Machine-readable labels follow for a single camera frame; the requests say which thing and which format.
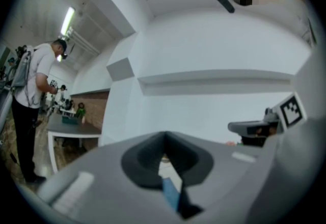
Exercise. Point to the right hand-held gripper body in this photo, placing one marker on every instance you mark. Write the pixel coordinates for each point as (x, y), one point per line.
(293, 113)

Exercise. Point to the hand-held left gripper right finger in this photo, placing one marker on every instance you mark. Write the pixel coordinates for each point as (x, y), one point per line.
(224, 179)

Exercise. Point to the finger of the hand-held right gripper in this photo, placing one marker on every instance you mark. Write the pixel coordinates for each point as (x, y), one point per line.
(242, 126)

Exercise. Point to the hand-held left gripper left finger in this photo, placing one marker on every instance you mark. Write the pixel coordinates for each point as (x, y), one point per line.
(102, 179)

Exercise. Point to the grey desk with white legs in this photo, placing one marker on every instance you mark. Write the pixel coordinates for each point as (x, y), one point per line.
(74, 128)

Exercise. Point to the dark green potted plant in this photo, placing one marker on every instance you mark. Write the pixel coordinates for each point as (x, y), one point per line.
(81, 111)

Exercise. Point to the person's white t-shirt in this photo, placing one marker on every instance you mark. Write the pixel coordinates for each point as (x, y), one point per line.
(280, 14)

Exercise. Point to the ceiling tube light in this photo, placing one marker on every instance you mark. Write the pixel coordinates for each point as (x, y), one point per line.
(67, 22)

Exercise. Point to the white wall shelf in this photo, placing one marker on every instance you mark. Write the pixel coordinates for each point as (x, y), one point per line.
(216, 78)

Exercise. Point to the grey wall panel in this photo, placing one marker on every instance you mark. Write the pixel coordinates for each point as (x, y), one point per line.
(121, 69)

